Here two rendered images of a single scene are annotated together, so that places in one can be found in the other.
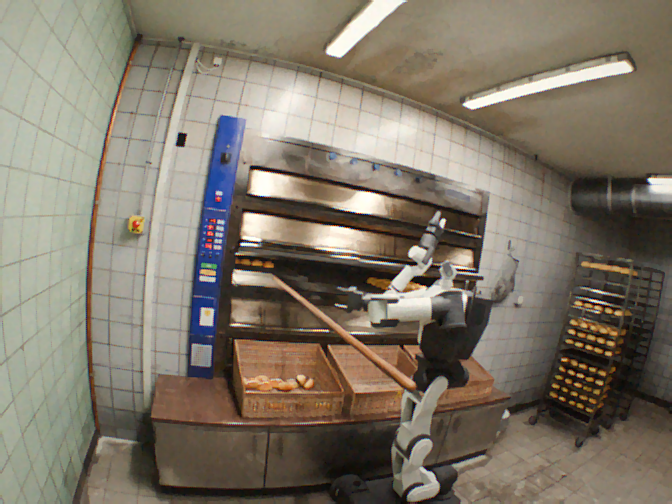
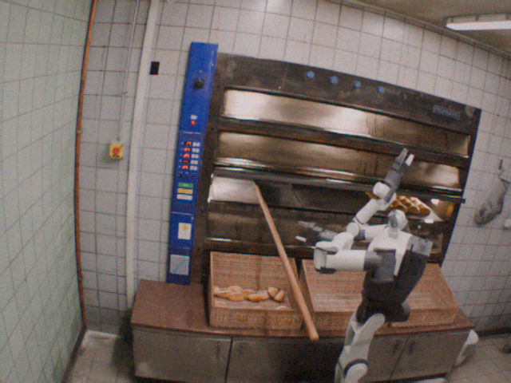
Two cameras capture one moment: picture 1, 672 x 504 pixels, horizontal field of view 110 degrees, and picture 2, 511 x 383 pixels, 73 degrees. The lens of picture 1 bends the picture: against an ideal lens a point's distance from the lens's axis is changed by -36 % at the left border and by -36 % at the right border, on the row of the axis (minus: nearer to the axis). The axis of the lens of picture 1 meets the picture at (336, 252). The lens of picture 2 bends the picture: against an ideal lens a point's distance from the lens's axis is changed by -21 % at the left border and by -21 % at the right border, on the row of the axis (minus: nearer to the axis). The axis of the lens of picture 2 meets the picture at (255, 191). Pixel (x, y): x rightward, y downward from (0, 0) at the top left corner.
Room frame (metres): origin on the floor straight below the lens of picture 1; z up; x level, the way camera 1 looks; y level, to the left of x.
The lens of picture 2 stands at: (-0.31, -0.26, 2.07)
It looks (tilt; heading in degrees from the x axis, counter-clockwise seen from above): 18 degrees down; 13
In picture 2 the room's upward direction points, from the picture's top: 9 degrees clockwise
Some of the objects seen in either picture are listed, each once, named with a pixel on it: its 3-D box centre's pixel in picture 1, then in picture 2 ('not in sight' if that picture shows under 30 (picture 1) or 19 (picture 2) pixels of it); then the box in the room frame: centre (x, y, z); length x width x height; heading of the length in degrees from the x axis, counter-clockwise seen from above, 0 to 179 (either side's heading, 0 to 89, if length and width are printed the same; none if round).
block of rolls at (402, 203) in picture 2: (405, 287); (394, 197); (3.01, -0.63, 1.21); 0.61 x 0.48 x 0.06; 22
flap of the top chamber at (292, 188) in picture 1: (382, 205); (364, 123); (2.38, -0.26, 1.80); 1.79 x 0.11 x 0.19; 112
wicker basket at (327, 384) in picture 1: (284, 377); (254, 290); (1.92, 0.18, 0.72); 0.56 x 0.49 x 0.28; 113
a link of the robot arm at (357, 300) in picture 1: (361, 301); (318, 237); (1.65, -0.15, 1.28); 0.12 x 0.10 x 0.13; 77
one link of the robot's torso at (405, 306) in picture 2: (442, 372); (385, 308); (1.56, -0.59, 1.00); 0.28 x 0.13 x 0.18; 112
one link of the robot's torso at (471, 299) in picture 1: (452, 320); (396, 265); (1.53, -0.56, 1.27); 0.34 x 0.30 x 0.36; 167
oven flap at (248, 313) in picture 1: (364, 320); (341, 236); (2.38, -0.26, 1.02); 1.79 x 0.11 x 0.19; 112
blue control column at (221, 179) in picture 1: (203, 273); (188, 172); (2.84, 1.06, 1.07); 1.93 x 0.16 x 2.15; 22
